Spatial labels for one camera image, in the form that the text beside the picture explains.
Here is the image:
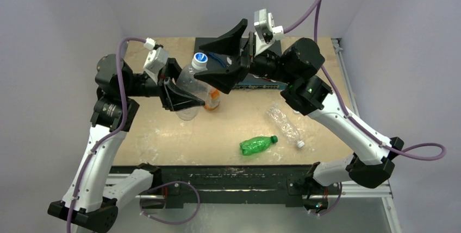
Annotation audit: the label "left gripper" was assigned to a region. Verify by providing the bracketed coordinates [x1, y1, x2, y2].
[122, 58, 206, 110]

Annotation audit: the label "white blue bottle cap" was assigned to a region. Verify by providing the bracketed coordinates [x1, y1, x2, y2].
[191, 52, 208, 71]

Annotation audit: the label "orange label plastic bottle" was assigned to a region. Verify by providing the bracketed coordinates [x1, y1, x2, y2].
[204, 87, 220, 111]

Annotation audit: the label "large clear plastic bottle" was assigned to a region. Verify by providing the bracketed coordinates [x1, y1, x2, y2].
[176, 61, 209, 121]

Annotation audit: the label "slim clear plastic bottle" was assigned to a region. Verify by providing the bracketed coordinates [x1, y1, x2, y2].
[265, 104, 306, 149]

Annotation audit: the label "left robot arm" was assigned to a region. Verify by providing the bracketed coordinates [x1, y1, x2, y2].
[48, 54, 204, 232]

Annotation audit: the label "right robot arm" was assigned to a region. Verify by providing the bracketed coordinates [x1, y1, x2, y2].
[195, 19, 403, 193]

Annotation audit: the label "green plastic bottle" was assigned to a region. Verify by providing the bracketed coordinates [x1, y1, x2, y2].
[239, 135, 278, 156]

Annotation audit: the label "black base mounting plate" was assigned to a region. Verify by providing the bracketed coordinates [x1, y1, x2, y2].
[140, 163, 340, 210]

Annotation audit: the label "black network switch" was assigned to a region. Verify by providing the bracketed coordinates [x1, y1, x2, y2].
[194, 37, 286, 90]

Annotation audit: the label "blue handled pliers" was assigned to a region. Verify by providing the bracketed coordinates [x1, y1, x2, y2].
[208, 53, 227, 67]

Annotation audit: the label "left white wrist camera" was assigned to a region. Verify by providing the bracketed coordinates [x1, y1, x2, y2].
[143, 37, 169, 84]

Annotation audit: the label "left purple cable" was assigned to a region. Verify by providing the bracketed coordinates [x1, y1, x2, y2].
[66, 37, 202, 233]

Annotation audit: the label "aluminium frame rail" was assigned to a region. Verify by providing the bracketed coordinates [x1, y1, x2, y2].
[105, 173, 392, 198]

